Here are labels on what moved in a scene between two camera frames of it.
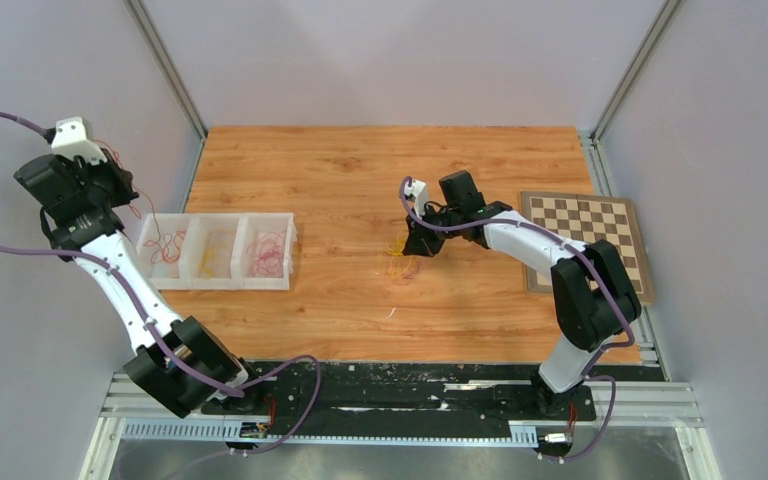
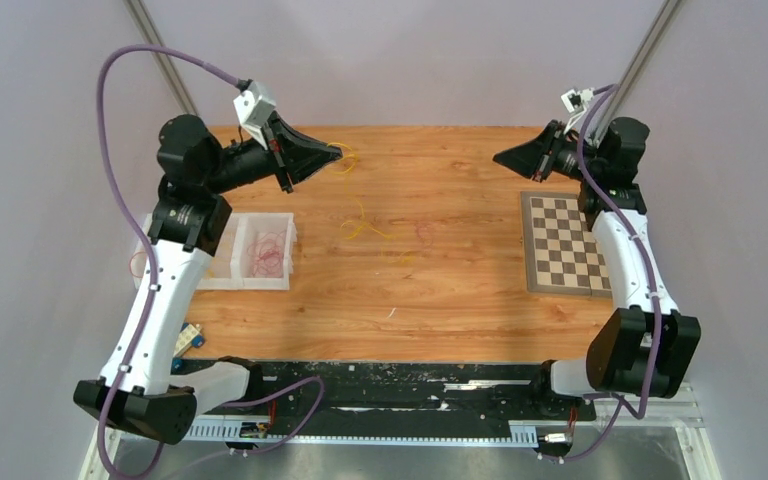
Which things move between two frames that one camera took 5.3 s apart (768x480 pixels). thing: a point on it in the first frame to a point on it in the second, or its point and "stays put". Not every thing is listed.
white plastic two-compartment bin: (219, 251) stays put
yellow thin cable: (400, 261) to (402, 257)
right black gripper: (419, 242) to (532, 159)
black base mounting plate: (420, 394) stays put
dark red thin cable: (267, 254) stays put
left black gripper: (122, 180) to (302, 156)
